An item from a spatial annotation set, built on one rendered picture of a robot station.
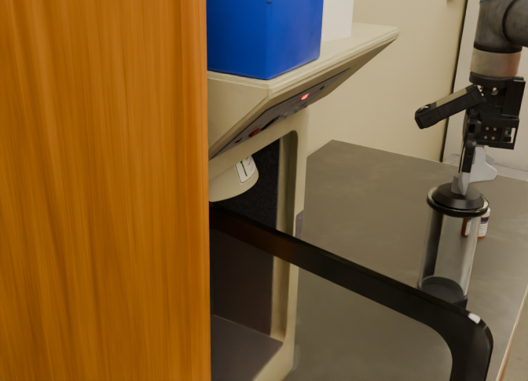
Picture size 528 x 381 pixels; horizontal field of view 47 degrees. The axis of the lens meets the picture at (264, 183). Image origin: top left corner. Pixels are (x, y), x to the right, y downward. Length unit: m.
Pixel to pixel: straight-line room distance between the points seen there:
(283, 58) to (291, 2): 0.04
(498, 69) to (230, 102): 0.62
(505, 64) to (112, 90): 0.71
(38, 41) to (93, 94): 0.06
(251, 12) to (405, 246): 1.01
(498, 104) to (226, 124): 0.66
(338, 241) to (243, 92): 0.95
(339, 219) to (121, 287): 1.02
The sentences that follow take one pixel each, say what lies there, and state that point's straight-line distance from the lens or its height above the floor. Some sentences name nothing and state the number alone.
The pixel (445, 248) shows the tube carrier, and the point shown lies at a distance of 1.16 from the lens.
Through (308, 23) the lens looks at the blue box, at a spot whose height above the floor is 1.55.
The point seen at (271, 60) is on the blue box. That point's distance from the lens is 0.50.
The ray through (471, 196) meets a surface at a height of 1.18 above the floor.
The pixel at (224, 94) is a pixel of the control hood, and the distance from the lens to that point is 0.51.
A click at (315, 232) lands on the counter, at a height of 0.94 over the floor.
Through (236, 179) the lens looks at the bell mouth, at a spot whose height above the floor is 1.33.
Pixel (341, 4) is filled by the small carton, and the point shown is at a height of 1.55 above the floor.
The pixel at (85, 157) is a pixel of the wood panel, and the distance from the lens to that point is 0.52.
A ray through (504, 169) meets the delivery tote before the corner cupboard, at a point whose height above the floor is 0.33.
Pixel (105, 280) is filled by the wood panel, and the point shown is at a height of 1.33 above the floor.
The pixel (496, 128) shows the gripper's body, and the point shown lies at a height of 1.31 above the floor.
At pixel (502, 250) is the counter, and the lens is 1.50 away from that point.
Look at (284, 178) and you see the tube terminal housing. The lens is 0.89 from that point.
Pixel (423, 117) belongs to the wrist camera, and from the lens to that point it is 1.08.
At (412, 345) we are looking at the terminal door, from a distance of 0.48.
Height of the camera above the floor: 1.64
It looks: 24 degrees down
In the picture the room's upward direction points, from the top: 2 degrees clockwise
